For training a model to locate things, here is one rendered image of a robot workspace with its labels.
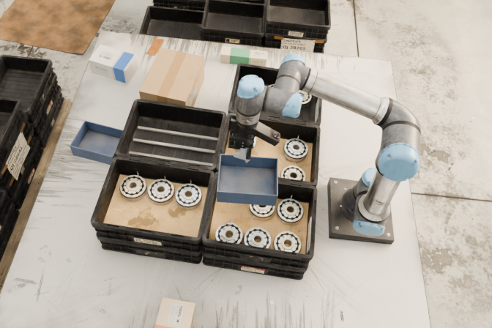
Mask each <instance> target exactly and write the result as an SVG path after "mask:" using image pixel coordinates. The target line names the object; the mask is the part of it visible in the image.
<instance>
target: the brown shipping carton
mask: <svg viewBox="0 0 492 328"><path fill-rule="evenodd" d="M203 82H204V56H198V55H195V54H191V53H185V52H181V51H175V50H171V49H167V48H160V50H159V52H158V54H157V56H156V58H155V60H154V62H153V64H152V66H151V68H150V70H149V72H148V74H147V76H146V78H145V80H144V82H143V84H142V86H141V88H140V90H139V94H140V99H142V100H151V101H156V102H162V103H170V104H176V105H185V106H190V107H193V106H194V105H195V102H196V99H197V97H198V94H199V92H200V90H201V86H202V84H203Z"/></svg>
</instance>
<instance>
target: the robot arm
mask: <svg viewBox="0 0 492 328"><path fill-rule="evenodd" d="M299 90H301V91H304V92H306V93H308V94H311V95H313V96H315V97H318V98H321V99H323V100H326V101H327V102H330V103H333V104H335V105H338V106H340V107H342V108H345V109H347V110H349V111H352V112H355V113H357V114H359V115H361V116H364V117H366V118H369V119H372V122H373V123H374V124H375V125H378V126H379V127H380V128H381V129H382V135H381V146H380V150H379V153H378V155H377V157H376V161H375V166H376V167H375V168H369V169H367V170H366V171H365V172H364V173H363V174H362V176H361V178H360V179H359V181H358V183H357V184H356V185H355V186H354V187H351V188H350V189H348V190H347V191H346V193H345V195H344V197H343V206H344V208H345V210H346V211H347V212H348V213H349V214H350V215H351V216H352V217H353V218H354V220H353V228H354V230H355V231H357V232H358V233H360V234H364V235H367V236H380V235H382V234H383V233H384V230H385V223H386V220H387V218H388V216H389V214H390V202H391V200H392V198H393V196H394V194H395V192H396V190H397V188H398V187H399V185H400V183H401V182H403V181H406V180H407V179H411V178H413V177H414V176H415V175H416V174H417V172H418V170H419V166H420V138H421V127H420V123H419V121H418V119H417V117H416V116H415V115H414V114H413V113H412V112H411V111H410V110H409V109H408V108H407V107H406V106H404V105H403V104H401V103H399V102H398V101H396V100H394V99H392V98H389V97H382V98H381V97H378V96H376V95H374V94H371V93H369V92H366V91H364V90H361V89H359V88H357V87H355V86H352V85H350V84H347V83H344V82H342V81H339V80H338V79H336V78H333V77H330V76H328V75H325V74H323V73H321V72H319V71H316V70H313V69H311V68H309V67H306V66H305V60H304V59H303V58H302V57H301V56H300V55H297V54H293V53H292V54H289V55H287V56H285V57H284V58H283V60H282V62H281V65H280V67H279V72H278V74H277V79H276V81H275V86H274V88H272V87H268V86H265V85H264V82H263V80H262V79H261V78H259V77H258V76H257V75H246V76H244V77H243V78H241V80H240V81H239V87H238V90H237V102H236V113H232V114H231V129H230V135H229V142H228V148H232V149H238V150H240V152H236V153H234V157H236V158H239V159H242V160H245V162H246V163H247V162H249V161H250V156H251V151H252V149H253V144H254V138H255V137H258V138H260V139H262V140H264V141H266V142H267V143H269V144H271V145H273V146H276V145H278V144H279V143H280V133H279V132H277V131H275V130H273V129H272V128H270V127H267V126H266V125H265V124H262V123H260V122H259V121H258V120H259V116H260V111H264V112H267V113H273V114H277V115H281V116H284V117H285V116H287V117H291V118H297V117H298V116H299V112H300V109H301V106H302V100H303V95H302V94H299V93H298V91H299ZM245 152H246V153H245Z"/></svg>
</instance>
